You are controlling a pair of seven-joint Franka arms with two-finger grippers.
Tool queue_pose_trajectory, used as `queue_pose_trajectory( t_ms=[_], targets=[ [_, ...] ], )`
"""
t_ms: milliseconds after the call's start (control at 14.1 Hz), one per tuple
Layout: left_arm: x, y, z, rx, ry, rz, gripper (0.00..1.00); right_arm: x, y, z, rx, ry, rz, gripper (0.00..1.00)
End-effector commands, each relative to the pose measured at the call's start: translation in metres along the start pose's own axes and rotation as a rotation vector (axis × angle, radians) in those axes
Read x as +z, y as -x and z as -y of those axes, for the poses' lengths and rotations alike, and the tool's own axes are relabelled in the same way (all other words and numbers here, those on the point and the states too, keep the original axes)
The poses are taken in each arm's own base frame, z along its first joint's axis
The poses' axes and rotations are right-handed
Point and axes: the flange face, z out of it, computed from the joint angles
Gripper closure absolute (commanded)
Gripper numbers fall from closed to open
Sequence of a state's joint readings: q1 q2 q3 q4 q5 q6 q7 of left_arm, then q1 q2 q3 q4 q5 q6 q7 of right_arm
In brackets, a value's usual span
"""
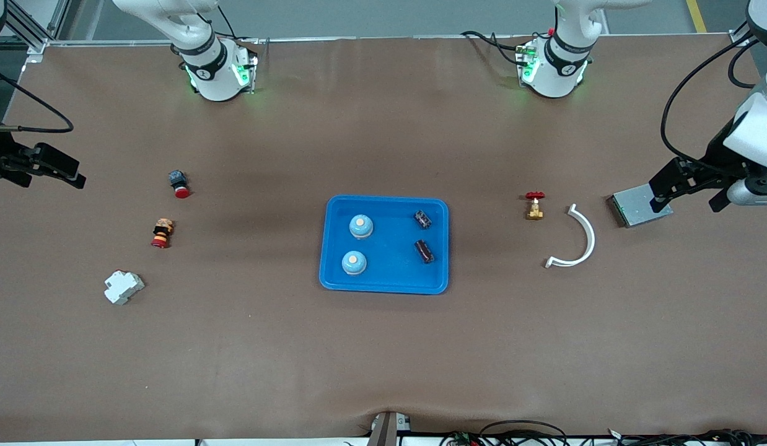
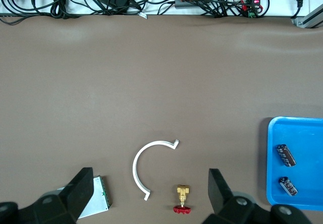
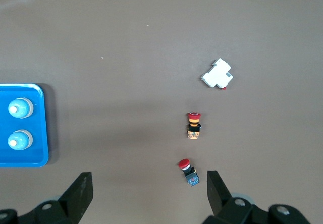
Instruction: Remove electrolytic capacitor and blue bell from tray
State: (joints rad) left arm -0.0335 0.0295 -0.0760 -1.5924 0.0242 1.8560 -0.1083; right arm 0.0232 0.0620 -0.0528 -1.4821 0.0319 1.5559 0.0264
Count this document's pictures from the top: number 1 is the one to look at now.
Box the black cable bundle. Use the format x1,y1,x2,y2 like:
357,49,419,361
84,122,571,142
607,427,767,446

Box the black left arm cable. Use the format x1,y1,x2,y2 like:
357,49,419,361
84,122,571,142
661,34,762,174

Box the blue plastic tray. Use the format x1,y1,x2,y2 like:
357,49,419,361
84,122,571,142
319,195,450,295

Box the grey metal box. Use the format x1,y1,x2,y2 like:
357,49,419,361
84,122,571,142
608,184,674,229

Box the metal table edge bracket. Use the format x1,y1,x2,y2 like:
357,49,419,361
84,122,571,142
366,411,413,446

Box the striped red yellow pushbutton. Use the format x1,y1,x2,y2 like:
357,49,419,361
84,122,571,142
151,218,175,249

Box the black base power cable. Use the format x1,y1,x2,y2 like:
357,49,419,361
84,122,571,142
461,30,528,66
216,5,260,43

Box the white circuit breaker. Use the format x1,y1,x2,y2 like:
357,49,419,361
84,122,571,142
104,270,146,305

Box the black looped cable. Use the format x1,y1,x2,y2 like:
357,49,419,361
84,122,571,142
480,420,569,446

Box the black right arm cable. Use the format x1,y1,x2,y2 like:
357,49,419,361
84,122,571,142
0,64,74,134

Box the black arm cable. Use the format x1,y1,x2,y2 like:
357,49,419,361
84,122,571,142
0,64,74,134
661,34,762,174

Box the white curved plastic clip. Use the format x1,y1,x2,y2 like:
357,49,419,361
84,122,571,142
545,204,596,269

